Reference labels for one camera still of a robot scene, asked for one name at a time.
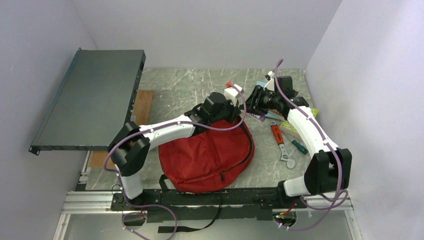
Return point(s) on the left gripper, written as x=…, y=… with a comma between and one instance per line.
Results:
x=233, y=104

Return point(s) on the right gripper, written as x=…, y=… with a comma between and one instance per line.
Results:
x=256, y=107

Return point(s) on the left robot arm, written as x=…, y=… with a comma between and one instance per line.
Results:
x=127, y=153

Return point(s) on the light blue booklet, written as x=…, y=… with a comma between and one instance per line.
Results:
x=269, y=115

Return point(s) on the green Treehouse book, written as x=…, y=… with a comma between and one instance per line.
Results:
x=288, y=128

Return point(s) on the purple Roald Dahl book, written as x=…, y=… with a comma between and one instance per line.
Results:
x=256, y=116

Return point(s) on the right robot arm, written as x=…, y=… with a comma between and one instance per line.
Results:
x=330, y=166

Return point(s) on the wooden board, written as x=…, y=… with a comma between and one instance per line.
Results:
x=140, y=114

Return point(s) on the dark grey rack server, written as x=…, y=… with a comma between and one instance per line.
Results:
x=94, y=100

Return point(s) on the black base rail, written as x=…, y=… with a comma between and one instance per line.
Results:
x=231, y=203

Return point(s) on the orange handled adjustable wrench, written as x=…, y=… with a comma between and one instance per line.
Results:
x=284, y=156

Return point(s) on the red backpack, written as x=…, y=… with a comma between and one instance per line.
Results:
x=209, y=161

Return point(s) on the green handled screwdriver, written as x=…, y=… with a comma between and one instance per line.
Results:
x=289, y=139

